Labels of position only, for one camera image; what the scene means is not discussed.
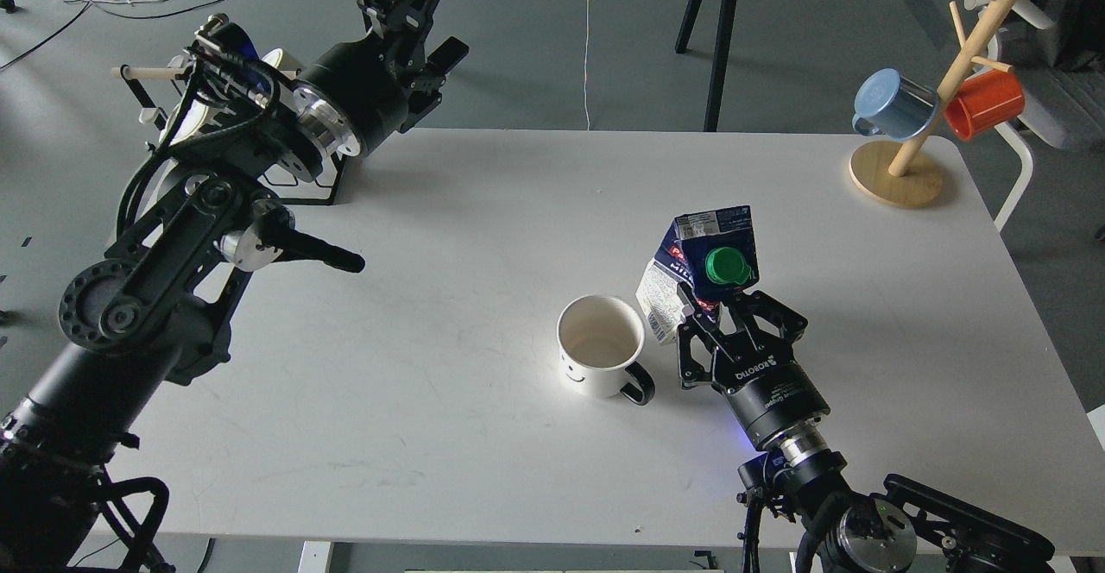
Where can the white smiley mug black handle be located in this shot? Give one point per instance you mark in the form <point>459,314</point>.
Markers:
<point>600,339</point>

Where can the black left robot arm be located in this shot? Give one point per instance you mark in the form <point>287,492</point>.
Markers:
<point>196,221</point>

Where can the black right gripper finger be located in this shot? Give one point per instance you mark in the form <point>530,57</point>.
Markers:
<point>765,327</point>
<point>697,326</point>

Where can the blue white milk carton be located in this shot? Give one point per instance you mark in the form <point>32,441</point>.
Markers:
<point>713,252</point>

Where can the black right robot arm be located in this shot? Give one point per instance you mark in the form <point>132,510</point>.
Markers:
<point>798,477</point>

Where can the wooden mug tree stand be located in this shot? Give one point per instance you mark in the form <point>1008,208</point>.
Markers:
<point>901,174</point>

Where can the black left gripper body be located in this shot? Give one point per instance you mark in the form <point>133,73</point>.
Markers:
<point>374,88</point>

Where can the blue enamel mug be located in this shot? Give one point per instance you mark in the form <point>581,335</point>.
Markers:
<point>890,104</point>

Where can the white ribbed mug rear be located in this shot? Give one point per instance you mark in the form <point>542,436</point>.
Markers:
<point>281,60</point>

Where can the white ribbed mug front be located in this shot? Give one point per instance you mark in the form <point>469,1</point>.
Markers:
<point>190,120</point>

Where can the white ribbed mug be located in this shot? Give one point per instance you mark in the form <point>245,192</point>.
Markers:
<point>190,120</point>
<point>281,60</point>

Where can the orange enamel mug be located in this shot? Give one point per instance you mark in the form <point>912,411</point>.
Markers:
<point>983,101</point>

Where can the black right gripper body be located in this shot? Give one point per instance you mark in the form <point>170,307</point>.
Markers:
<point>768,392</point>

